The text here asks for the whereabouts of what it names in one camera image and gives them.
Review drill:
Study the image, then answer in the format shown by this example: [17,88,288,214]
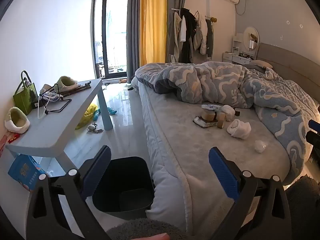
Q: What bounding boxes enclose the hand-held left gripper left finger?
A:
[26,145,112,240]

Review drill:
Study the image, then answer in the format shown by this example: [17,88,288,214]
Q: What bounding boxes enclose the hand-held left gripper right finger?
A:
[209,147,293,240]

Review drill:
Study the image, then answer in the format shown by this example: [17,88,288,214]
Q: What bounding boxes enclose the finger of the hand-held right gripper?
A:
[307,119,320,146]

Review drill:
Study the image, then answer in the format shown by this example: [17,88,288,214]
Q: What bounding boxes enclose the dark plastic waste bin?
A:
[92,157,155,214]

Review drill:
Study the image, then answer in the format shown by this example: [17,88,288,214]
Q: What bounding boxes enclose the white sock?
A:
[226,119,251,139]

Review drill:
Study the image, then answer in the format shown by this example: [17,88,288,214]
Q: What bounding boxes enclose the black tissue packet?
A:
[193,115,218,128]

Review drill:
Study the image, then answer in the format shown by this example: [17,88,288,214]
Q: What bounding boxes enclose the brown tape roll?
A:
[202,110,217,122]

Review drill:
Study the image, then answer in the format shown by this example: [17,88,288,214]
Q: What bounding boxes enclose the person's left hand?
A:
[140,232,170,240]

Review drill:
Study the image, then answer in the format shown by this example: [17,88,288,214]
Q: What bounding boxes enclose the crumpled white tissue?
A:
[254,140,267,153]

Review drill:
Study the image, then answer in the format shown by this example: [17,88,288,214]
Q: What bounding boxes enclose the key bunch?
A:
[87,122,104,133]

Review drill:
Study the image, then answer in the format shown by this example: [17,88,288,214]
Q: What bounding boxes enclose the beige small box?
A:
[216,112,227,129]

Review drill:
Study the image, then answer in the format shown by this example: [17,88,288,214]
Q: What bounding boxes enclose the bed with grey sheet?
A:
[131,62,320,230]

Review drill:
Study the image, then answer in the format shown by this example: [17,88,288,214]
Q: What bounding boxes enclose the white crumpled cloth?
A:
[221,105,235,118]

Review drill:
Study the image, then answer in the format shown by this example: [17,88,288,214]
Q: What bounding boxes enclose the light blue side table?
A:
[5,78,113,178]

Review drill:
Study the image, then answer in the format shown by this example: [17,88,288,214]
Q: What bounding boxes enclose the grey fleece garment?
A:
[106,175,320,240]

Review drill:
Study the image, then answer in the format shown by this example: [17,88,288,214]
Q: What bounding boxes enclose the blue printed paper bag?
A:
[7,154,48,193]

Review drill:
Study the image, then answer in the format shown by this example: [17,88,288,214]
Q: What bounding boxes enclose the grey upholstered headboard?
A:
[255,42,320,100]

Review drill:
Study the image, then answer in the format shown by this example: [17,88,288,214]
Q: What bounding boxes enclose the dark wooden sticks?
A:
[60,81,92,97]

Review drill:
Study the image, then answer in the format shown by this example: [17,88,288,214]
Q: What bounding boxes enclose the beige pillow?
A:
[250,59,273,69]

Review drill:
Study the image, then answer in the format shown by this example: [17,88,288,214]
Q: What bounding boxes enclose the grey patterned blanket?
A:
[135,61,320,179]

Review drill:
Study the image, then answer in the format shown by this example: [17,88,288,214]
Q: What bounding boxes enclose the red packet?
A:
[0,133,20,155]

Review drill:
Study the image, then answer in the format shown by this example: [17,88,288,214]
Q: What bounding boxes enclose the green white fluffy slipper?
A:
[4,107,30,133]
[56,76,79,92]

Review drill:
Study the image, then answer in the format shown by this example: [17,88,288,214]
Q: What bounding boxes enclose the green tote bag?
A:
[13,70,38,115]

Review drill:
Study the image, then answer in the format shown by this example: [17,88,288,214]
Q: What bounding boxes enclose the white vanity desk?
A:
[222,51,253,64]

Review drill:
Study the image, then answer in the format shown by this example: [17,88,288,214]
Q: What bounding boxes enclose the white table lamp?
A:
[248,40,258,58]

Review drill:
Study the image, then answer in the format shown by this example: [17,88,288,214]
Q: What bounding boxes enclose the white desk organiser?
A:
[232,35,244,53]

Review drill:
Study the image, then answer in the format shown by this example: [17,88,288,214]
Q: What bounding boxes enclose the white jacket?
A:
[194,17,209,55]

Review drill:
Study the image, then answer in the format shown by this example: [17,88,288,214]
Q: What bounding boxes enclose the black coat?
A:
[180,7,199,63]

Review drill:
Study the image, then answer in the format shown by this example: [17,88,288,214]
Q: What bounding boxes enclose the glass balcony door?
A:
[92,0,130,80]

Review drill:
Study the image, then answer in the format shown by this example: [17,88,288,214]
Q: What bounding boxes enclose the beige coat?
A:
[167,12,183,62]

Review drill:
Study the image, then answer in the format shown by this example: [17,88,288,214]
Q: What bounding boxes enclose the grey curtain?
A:
[126,0,143,83]

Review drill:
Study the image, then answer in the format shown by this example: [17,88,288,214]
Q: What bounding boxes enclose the yellow curtain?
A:
[139,0,168,67]

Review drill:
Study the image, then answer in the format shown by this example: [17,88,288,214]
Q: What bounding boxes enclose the white clothes rack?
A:
[166,7,217,63]

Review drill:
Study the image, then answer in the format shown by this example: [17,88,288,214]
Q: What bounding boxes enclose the black wire stand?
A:
[39,84,73,113]

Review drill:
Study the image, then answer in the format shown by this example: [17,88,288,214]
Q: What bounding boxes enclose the white cable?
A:
[37,96,49,119]

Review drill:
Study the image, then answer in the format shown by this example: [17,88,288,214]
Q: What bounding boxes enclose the round wall mirror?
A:
[243,26,260,50]

